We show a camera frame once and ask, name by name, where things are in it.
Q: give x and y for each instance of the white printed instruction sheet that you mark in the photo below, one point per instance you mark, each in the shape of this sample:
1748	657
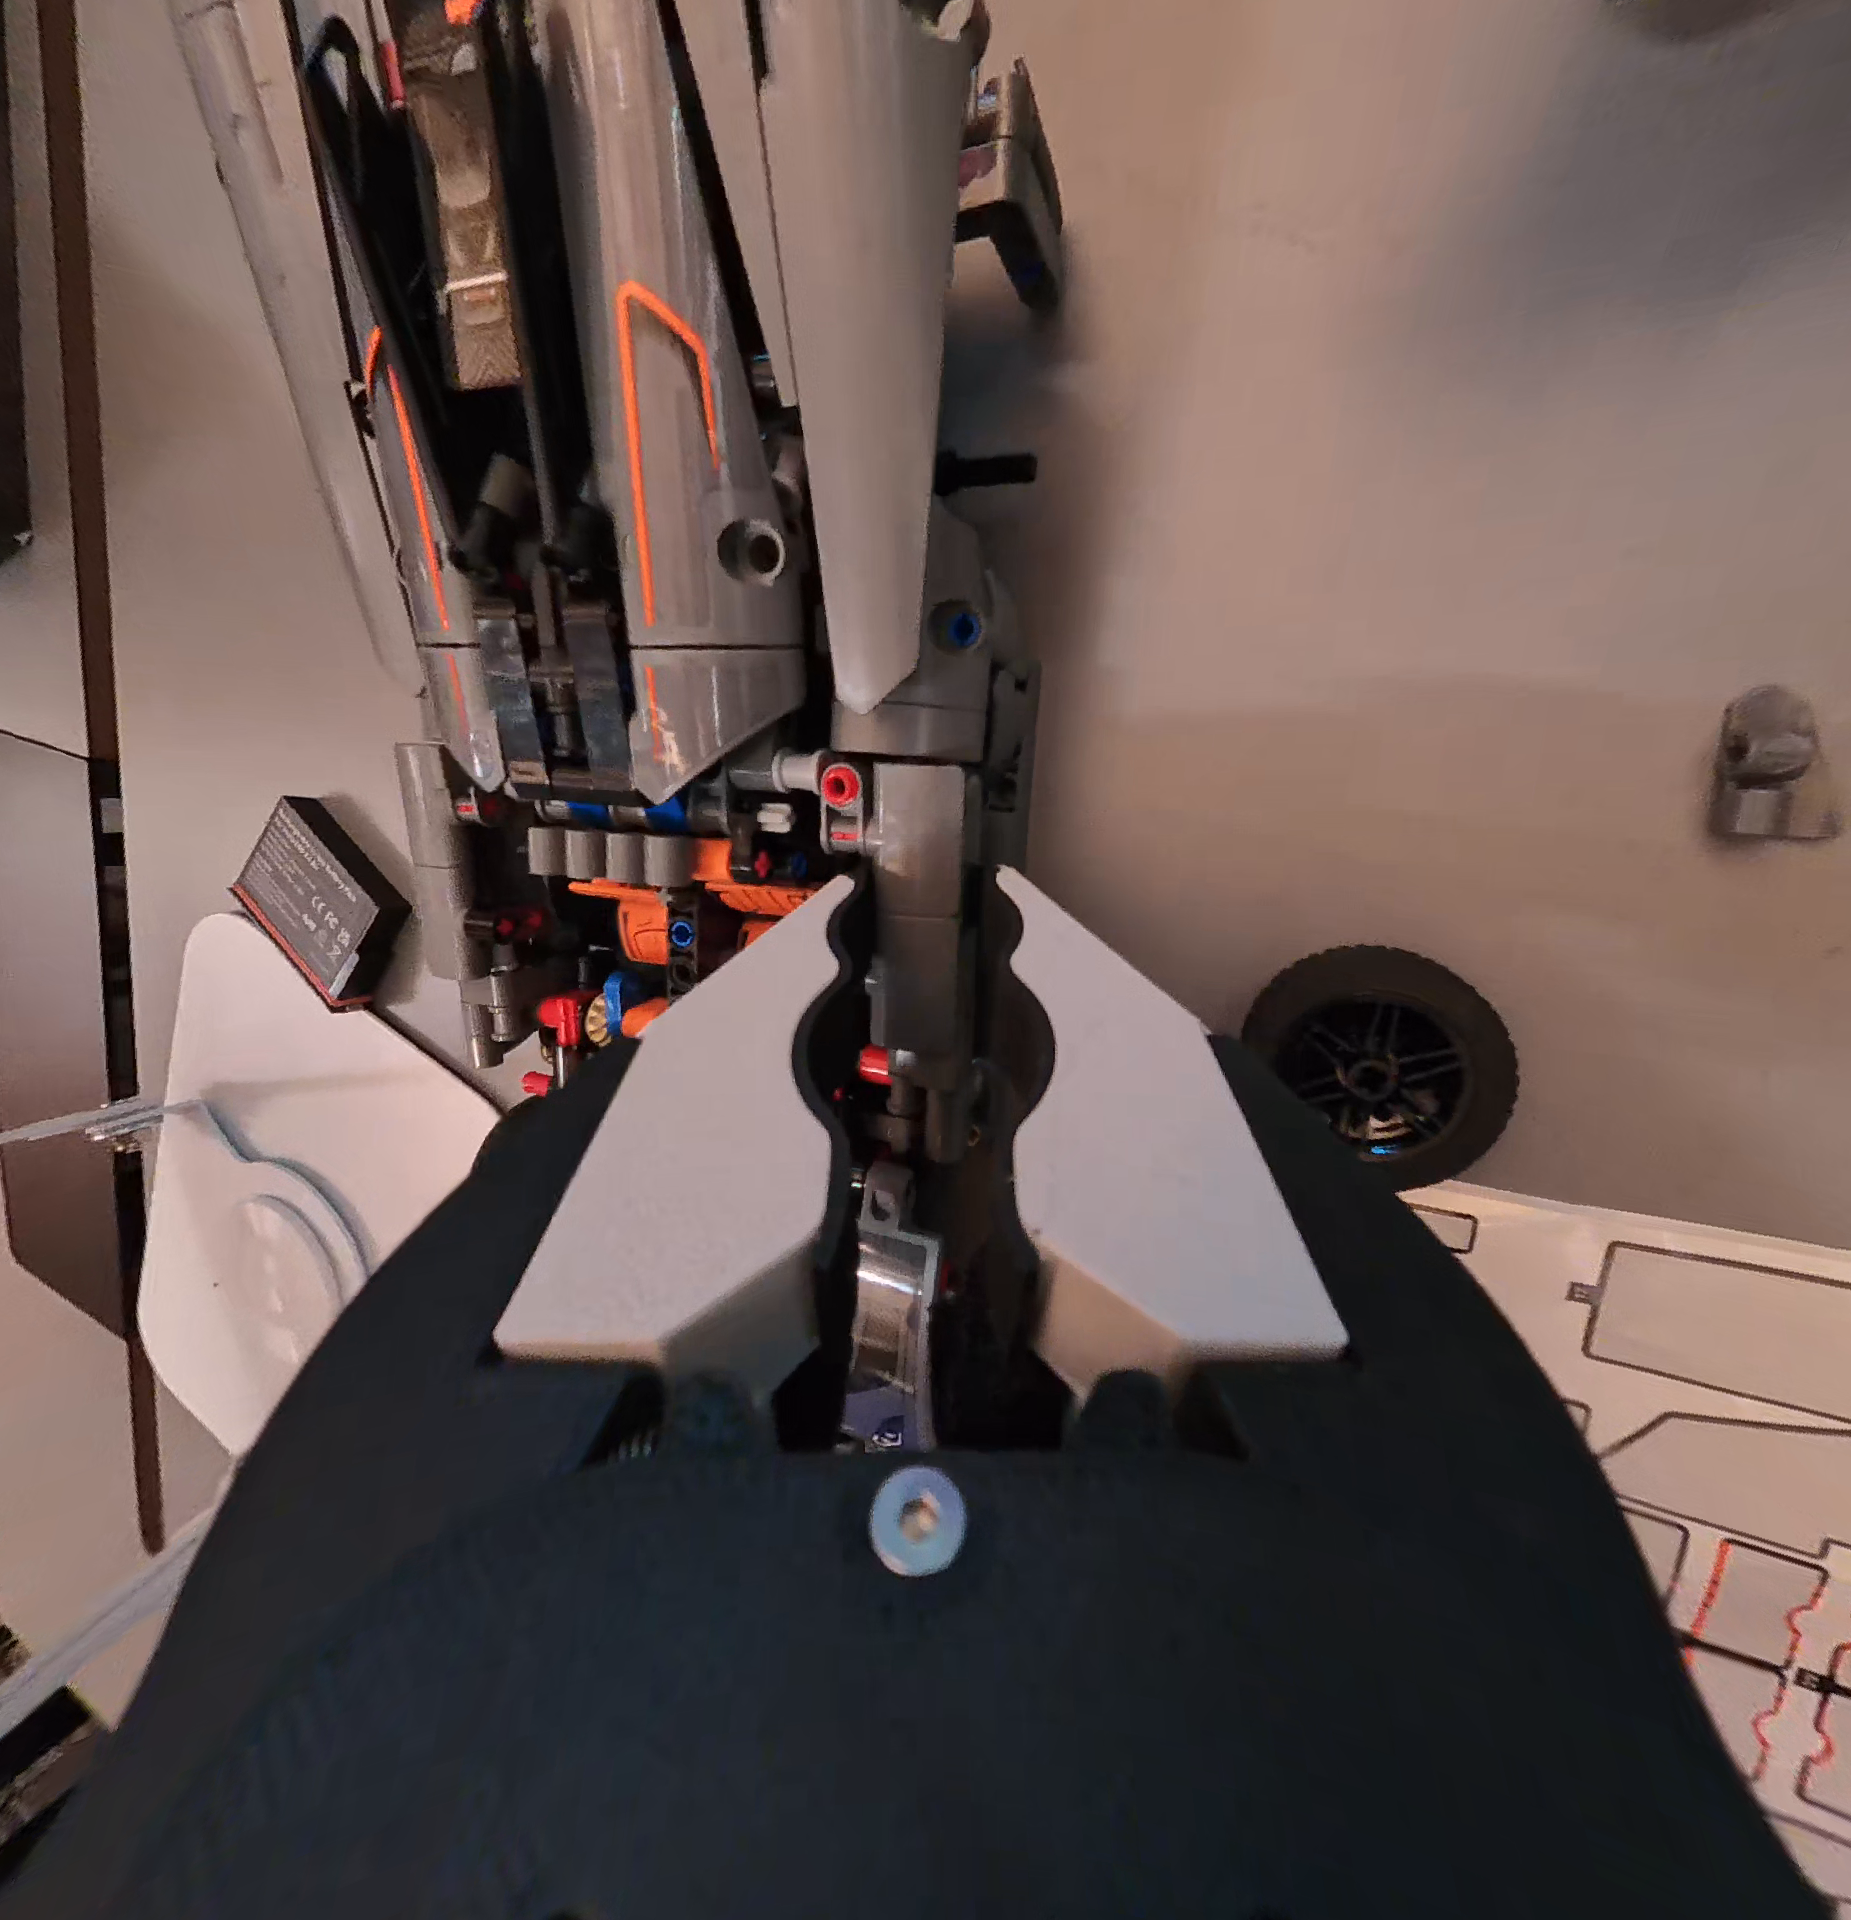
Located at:
1736	1425

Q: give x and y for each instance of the grey lego car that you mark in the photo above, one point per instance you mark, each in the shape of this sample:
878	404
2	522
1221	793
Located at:
864	375

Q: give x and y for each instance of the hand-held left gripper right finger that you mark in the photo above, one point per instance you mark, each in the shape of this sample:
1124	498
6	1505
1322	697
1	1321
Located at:
1166	1184

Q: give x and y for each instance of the dark brown panel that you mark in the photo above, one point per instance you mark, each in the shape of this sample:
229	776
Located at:
56	974

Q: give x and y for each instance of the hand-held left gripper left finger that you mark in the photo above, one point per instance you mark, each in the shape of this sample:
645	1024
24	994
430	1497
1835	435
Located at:
687	1170

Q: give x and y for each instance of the large black lego wheel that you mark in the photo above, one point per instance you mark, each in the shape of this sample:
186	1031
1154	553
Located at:
1383	1068

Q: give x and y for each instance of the black rectangular battery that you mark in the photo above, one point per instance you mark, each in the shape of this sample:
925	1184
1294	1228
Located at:
313	898

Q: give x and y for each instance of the white flat plastic plate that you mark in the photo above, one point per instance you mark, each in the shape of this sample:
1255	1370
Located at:
265	1246

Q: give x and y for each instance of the grey lego bracket piece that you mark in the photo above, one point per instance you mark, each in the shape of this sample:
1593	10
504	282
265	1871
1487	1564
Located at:
1771	781

